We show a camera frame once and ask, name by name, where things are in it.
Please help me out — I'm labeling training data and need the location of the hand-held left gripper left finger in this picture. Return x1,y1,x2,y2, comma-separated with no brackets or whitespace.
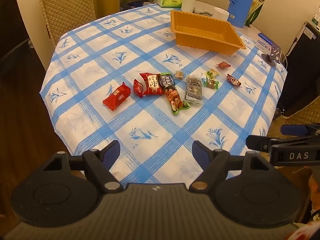
41,140,123,193

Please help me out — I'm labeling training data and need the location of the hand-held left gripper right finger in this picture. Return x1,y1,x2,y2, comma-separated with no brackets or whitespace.
190,140,272,191

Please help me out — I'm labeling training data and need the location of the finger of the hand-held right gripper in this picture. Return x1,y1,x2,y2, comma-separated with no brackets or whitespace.
280,123,320,137
246,135,320,167

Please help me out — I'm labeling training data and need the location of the large square red snack packet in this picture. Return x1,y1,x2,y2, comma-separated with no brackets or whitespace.
102,82,131,111

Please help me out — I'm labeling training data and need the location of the dark peanut snack packet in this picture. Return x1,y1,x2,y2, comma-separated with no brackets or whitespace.
159,72,191,115

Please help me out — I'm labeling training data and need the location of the grey snack packet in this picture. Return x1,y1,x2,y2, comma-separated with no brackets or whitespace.
184,76,203,103

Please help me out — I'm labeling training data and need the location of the green candy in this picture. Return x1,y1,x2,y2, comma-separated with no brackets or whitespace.
203,77,219,89

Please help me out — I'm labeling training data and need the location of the red packet with white label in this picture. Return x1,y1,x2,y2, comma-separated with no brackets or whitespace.
139,72,165,95

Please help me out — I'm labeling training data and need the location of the dark red twisted candy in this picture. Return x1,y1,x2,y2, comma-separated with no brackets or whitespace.
227,73,242,87

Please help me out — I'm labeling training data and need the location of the orange plastic tray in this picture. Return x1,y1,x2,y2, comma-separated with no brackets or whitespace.
170,10,247,55

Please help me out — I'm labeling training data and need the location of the beige quilted chair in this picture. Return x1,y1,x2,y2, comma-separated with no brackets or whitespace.
38,0,97,48
260,102,320,155

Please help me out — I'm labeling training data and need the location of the black appliance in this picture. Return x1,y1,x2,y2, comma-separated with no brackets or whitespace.
275,21,320,117

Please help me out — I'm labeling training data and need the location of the metal phone stand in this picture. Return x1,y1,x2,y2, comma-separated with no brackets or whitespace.
261,43,282,67

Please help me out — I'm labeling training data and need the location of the person's printed clothing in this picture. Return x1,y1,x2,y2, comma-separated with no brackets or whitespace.
287,220,320,240

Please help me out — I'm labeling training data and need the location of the blue and white pack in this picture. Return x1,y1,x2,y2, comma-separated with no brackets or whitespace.
257,32,273,52

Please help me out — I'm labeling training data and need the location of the green snack bag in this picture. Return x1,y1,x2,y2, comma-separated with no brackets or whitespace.
245,0,265,27

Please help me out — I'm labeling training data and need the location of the dark bag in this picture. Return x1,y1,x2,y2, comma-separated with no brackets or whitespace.
0,39,33,75

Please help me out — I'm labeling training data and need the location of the white cup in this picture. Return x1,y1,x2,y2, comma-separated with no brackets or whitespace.
214,7,230,22

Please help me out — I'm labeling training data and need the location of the blue thermos jug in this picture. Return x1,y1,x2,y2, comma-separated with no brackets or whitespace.
227,0,258,28

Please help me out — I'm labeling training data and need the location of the grey cloth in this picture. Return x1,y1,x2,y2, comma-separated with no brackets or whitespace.
193,5,213,17

